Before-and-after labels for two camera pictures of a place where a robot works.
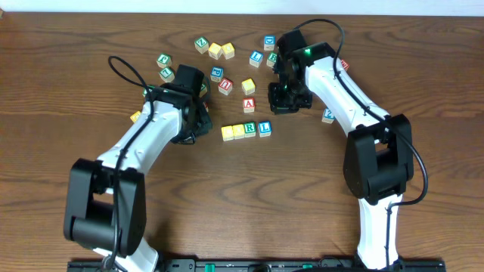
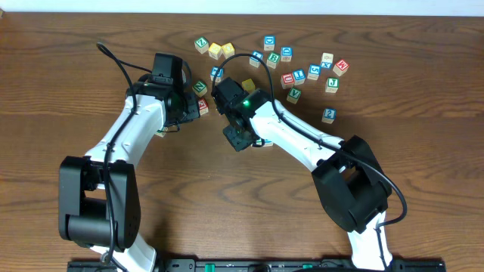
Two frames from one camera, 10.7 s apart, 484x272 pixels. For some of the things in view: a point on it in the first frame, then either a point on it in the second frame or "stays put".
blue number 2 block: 327,115 stays put
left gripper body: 197,126 -> 190,106
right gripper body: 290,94 -> 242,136
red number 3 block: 206,105 stays put
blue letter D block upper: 269,42 stays put
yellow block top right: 228,50 stays put
